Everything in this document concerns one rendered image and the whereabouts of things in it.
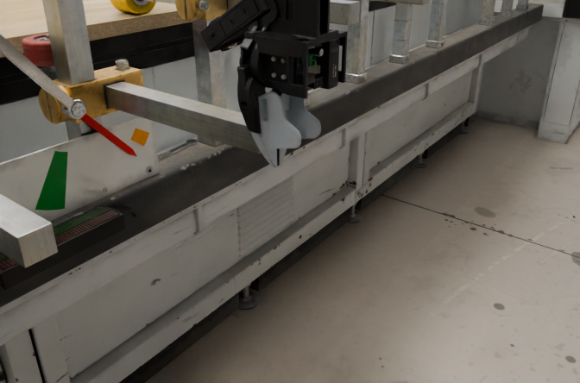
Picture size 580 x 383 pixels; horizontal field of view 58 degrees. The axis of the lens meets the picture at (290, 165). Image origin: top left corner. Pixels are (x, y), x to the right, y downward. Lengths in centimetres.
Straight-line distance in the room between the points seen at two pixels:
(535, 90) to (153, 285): 244
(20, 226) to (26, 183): 25
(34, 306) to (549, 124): 271
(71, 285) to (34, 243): 40
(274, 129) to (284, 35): 10
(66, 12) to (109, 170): 22
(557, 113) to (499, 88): 37
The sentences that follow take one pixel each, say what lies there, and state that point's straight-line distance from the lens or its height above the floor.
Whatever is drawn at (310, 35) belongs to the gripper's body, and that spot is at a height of 97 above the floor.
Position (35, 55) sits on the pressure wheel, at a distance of 86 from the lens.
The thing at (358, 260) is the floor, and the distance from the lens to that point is 186.
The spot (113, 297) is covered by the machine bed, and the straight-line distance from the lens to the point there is 127.
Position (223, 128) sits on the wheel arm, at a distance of 61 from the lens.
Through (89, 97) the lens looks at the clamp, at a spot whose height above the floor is 85.
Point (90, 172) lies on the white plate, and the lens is 78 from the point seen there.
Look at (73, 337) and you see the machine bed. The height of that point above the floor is 27.
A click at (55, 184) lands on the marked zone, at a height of 75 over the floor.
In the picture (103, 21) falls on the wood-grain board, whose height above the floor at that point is 90.
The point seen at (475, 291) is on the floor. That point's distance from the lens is 181.
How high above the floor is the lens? 106
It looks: 25 degrees down
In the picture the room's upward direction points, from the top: straight up
